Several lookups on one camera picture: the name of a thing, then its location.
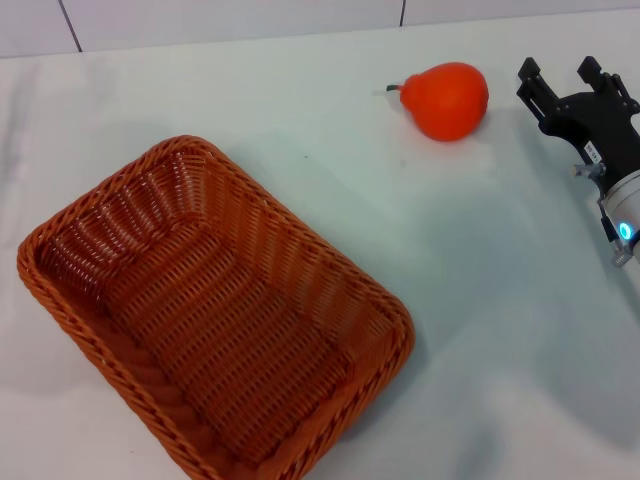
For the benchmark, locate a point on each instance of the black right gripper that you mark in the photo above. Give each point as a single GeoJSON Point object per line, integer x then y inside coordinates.
{"type": "Point", "coordinates": [600, 125]}

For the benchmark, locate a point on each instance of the orange toy pear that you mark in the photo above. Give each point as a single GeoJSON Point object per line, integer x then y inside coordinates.
{"type": "Point", "coordinates": [445, 102]}

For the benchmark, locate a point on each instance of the orange woven wicker basket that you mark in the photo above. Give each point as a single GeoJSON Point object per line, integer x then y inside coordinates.
{"type": "Point", "coordinates": [215, 320]}

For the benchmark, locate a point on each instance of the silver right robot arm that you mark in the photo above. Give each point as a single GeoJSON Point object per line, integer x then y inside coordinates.
{"type": "Point", "coordinates": [625, 200]}

